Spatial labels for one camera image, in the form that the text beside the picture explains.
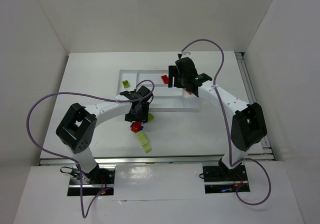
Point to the purple lego brick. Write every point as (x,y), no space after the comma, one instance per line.
(136,128)

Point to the red lego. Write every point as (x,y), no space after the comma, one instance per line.
(137,123)

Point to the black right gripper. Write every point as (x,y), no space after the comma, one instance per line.
(172,76)

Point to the aluminium rail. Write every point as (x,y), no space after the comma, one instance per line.
(251,94)
(45,162)

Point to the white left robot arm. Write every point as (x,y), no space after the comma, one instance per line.
(77,127)

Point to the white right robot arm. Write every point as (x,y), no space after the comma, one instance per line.
(245,122)

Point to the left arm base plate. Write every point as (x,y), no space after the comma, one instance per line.
(104,181)

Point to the aluminium rail front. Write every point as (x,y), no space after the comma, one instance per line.
(45,162)

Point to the white compartment tray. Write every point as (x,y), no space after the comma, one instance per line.
(165,99)

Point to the lime green curved lego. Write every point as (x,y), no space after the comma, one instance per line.
(125,84)

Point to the red curved lego brick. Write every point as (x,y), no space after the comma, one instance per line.
(165,79)

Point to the brown lego plate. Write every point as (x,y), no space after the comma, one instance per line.
(187,91)

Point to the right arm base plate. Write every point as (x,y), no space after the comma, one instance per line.
(215,182)

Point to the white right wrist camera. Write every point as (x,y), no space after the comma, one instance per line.
(184,55)

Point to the pale green long lego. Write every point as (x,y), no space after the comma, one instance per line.
(144,141)

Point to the lime green square lego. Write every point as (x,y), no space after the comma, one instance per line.
(150,117)

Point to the aluminium rail right side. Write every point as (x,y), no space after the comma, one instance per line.
(251,94)

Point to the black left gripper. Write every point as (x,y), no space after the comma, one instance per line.
(136,117)

